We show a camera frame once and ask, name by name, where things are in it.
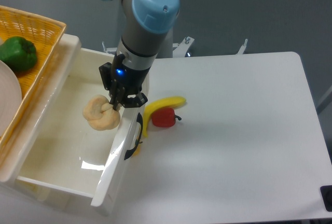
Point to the red toy bell pepper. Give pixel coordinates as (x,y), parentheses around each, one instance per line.
(165,118)

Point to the round knotted bread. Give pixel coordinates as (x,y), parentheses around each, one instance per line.
(100,114)

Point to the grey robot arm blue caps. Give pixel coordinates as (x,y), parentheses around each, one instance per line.
(148,23)

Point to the green toy bell pepper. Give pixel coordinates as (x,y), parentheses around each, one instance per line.
(19,54)

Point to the white metal base frame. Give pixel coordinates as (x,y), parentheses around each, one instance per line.
(179,49)

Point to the white drawer cabinet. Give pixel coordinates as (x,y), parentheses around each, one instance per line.
(29,127)

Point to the white plate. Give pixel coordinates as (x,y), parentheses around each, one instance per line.
(11,96)

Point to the yellow woven basket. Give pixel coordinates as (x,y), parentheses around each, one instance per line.
(31,40)

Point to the black drawer handle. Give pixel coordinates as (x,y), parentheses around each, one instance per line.
(137,137)

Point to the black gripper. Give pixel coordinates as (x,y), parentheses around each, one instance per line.
(123,83)

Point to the yellow toy banana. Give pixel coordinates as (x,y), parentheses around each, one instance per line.
(167,102)

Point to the black object at table edge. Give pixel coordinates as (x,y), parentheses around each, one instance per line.
(326,192)

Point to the open white upper drawer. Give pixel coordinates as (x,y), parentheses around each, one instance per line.
(69,157)

